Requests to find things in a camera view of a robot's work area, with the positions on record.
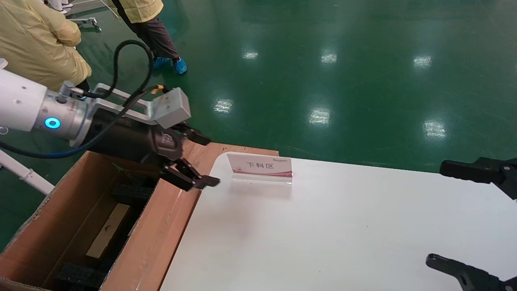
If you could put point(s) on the seated person in yellow coat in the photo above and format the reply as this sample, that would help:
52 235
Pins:
36 40

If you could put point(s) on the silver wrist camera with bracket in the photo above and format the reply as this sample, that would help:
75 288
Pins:
171 107

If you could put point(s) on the black foam block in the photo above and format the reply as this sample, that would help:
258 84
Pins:
133 194
80 277

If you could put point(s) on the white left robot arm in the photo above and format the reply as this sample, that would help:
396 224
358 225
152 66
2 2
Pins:
20 105

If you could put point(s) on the small cardboard box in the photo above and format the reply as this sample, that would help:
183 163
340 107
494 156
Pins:
109 230

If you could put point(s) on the standing person in yellow coat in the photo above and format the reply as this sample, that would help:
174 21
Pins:
157 36

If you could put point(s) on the white red acrylic sign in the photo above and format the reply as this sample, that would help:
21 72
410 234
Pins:
260 165

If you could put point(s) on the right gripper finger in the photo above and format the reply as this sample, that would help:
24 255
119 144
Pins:
476 169
468 279

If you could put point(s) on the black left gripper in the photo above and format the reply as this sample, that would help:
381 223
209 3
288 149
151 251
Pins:
129 139

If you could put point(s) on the white metal stand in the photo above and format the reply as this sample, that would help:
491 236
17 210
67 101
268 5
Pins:
87 22

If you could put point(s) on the large open cardboard box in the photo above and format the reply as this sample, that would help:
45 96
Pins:
157 234

